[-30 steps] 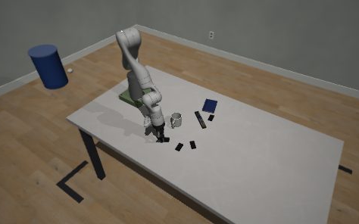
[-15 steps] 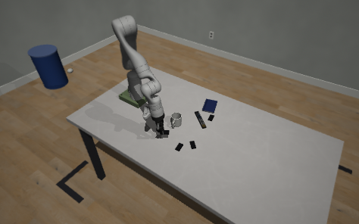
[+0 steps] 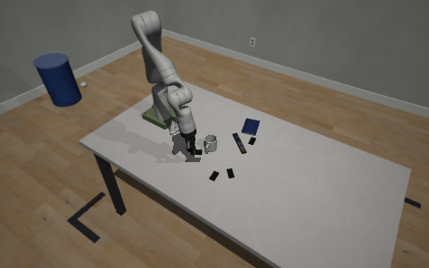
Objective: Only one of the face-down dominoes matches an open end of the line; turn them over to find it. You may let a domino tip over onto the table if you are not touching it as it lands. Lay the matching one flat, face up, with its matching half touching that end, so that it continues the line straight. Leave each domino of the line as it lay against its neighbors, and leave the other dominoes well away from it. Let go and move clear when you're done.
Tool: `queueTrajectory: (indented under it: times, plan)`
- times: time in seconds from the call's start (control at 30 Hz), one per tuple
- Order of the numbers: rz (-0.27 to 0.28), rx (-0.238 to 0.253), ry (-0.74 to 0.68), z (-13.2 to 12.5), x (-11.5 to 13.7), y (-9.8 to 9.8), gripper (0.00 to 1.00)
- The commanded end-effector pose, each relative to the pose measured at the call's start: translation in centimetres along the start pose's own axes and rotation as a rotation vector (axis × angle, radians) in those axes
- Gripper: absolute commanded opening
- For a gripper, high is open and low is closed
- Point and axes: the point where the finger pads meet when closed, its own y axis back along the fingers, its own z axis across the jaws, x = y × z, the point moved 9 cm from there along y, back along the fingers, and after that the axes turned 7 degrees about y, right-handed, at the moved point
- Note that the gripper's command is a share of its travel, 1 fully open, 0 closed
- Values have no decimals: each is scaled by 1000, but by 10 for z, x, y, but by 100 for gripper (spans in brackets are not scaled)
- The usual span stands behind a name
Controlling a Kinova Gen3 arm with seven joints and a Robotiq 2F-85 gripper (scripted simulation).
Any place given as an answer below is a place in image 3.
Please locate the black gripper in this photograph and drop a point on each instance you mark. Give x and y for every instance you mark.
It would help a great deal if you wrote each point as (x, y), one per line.
(190, 141)

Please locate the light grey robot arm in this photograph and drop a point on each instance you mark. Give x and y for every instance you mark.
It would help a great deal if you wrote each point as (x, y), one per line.
(145, 25)

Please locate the dark blue book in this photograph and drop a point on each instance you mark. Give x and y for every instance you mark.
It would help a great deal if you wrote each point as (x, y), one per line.
(250, 126)

